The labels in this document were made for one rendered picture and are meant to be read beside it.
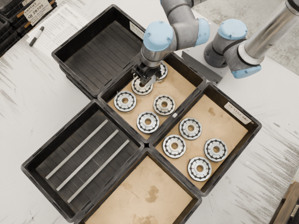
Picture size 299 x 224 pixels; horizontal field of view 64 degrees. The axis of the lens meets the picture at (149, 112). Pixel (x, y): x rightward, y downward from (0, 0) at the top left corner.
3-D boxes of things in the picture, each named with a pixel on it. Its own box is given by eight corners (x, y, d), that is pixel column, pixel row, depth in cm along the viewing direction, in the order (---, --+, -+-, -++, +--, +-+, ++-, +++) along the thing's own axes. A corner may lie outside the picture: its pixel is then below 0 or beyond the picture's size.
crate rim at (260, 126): (207, 82, 107) (208, 80, 105) (261, 126, 102) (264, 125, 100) (146, 146, 98) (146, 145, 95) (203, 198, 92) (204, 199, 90)
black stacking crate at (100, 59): (115, 19, 128) (113, 3, 117) (156, 53, 122) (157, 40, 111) (58, 66, 118) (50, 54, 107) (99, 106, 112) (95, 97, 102)
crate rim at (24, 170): (96, 99, 103) (94, 97, 101) (146, 146, 98) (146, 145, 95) (21, 167, 93) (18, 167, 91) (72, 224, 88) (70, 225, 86)
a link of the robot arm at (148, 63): (152, 35, 74) (171, 53, 74) (151, 42, 79) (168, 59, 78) (136, 50, 72) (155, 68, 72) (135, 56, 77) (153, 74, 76)
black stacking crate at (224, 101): (201, 90, 117) (208, 81, 106) (250, 131, 111) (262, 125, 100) (146, 150, 107) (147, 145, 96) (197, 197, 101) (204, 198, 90)
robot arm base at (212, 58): (210, 38, 127) (216, 26, 117) (236, 50, 125) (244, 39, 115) (198, 59, 122) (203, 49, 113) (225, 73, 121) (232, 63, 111)
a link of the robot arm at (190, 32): (200, 1, 69) (164, 8, 67) (215, 33, 66) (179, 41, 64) (192, 20, 77) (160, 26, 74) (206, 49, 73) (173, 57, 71)
